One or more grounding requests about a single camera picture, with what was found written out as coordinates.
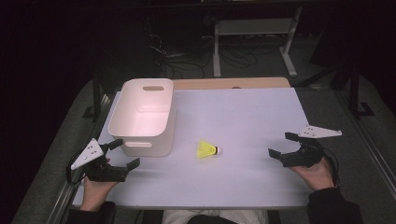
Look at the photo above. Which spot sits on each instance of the white plastic bin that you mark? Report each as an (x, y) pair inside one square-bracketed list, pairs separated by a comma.
[(141, 121)]

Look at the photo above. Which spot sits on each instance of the white metal desk frame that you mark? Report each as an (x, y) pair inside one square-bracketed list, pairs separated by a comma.
[(253, 27)]

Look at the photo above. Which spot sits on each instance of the black metal stand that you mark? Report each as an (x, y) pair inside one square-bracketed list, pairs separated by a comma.
[(97, 93), (355, 93)]

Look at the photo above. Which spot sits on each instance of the white table cover sheet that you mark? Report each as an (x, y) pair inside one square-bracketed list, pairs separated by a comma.
[(243, 124)]

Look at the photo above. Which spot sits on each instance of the person's left hand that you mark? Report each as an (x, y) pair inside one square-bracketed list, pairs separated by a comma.
[(95, 194)]

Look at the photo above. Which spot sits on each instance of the person's right hand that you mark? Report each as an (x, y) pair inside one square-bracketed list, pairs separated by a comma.
[(317, 177)]

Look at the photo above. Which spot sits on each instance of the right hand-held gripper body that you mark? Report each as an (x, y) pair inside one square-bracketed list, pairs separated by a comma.
[(303, 158)]

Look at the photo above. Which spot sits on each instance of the person's light trousers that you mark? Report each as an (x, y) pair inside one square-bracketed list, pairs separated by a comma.
[(243, 216)]

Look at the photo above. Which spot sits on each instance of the yellow shuttlecock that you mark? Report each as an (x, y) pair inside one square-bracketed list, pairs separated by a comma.
[(206, 149)]

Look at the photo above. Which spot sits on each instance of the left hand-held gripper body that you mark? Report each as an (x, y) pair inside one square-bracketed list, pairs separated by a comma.
[(93, 169)]

